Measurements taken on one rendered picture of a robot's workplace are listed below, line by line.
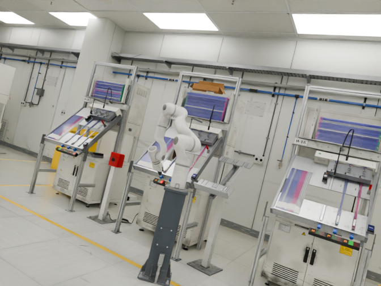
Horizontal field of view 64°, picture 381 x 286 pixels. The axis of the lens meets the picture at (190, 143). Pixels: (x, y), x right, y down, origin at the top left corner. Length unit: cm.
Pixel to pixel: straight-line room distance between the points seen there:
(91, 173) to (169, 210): 186
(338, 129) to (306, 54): 208
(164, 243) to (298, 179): 128
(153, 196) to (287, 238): 144
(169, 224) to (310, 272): 129
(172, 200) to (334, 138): 158
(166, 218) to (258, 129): 271
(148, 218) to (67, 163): 146
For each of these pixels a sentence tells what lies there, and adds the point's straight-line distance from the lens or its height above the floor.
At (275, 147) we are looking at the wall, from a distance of 461.
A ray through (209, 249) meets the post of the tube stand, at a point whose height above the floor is 18.
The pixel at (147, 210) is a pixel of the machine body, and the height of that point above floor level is 25.
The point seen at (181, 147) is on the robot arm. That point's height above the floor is 102.
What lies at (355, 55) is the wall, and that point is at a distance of 483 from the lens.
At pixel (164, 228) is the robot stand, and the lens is 238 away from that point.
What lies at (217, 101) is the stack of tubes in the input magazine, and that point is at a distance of 332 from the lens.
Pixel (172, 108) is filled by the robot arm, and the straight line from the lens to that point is 256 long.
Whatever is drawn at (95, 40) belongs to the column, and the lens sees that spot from 623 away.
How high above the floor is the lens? 104
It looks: 1 degrees up
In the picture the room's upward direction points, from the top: 14 degrees clockwise
